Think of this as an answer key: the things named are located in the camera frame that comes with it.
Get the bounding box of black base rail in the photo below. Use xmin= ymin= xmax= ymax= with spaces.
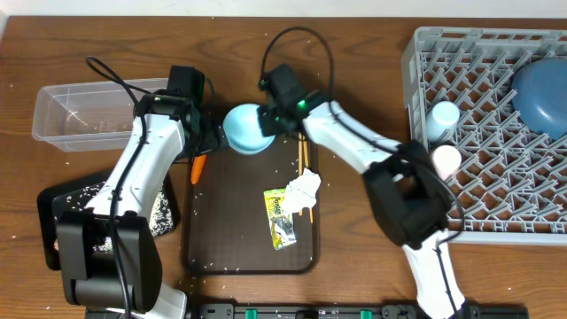
xmin=83 ymin=302 xmax=531 ymax=319

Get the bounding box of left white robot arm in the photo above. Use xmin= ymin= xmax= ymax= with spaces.
xmin=56 ymin=89 xmax=221 ymax=318

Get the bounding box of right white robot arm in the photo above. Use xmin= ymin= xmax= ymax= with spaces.
xmin=258 ymin=64 xmax=465 ymax=318

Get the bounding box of black waste tray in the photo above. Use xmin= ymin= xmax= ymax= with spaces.
xmin=36 ymin=169 xmax=181 ymax=271

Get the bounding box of dark brown serving tray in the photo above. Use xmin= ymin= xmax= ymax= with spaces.
xmin=182 ymin=136 xmax=319 ymax=276

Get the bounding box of orange carrot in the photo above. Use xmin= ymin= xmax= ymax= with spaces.
xmin=190 ymin=155 xmax=207 ymax=185

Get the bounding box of pink cup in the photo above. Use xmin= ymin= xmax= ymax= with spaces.
xmin=431 ymin=145 xmax=462 ymax=181

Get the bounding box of clear plastic bin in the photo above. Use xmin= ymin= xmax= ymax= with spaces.
xmin=32 ymin=77 xmax=172 ymax=153

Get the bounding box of small light blue bowl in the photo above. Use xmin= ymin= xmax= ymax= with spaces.
xmin=222 ymin=104 xmax=276 ymax=155

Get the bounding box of white rice pile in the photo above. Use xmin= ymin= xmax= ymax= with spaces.
xmin=52 ymin=183 xmax=176 ymax=237

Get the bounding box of grey dishwasher rack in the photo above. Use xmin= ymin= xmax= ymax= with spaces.
xmin=401 ymin=27 xmax=566 ymax=245

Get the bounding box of light blue cup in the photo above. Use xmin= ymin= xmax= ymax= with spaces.
xmin=426 ymin=101 xmax=460 ymax=143

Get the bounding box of large dark blue plate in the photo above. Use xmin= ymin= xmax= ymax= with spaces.
xmin=512 ymin=58 xmax=566 ymax=140

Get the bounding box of yellow green snack wrapper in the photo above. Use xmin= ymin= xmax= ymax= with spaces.
xmin=263 ymin=189 xmax=297 ymax=251

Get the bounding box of white napkin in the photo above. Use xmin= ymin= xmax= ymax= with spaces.
xmin=281 ymin=168 xmax=322 ymax=214

